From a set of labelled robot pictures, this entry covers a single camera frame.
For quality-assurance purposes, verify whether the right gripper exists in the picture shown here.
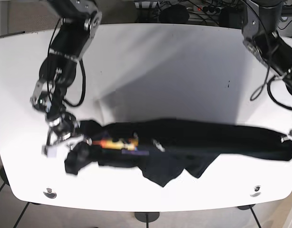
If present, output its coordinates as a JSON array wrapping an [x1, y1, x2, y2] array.
[[41, 118, 92, 158]]

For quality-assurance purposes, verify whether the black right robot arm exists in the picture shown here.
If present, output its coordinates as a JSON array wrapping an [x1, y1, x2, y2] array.
[[30, 0, 102, 157]]

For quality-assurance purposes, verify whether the front black table foot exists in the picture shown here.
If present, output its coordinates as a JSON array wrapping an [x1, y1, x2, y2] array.
[[134, 212, 160, 223]]

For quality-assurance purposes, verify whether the chrome table grommet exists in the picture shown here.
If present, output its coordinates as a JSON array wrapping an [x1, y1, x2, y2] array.
[[43, 188, 57, 199], [249, 185, 262, 198]]

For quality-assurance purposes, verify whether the right chrome table grommet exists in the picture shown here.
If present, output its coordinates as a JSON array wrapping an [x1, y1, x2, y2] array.
[[249, 185, 262, 198]]

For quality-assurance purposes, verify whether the left chrome table grommet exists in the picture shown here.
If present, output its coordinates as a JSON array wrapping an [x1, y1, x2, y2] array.
[[43, 188, 57, 199]]

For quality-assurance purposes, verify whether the black printed T-shirt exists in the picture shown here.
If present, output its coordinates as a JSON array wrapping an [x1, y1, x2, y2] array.
[[65, 119, 292, 187]]

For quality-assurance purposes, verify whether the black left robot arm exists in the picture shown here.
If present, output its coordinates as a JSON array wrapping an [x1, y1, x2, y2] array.
[[242, 0, 292, 111]]

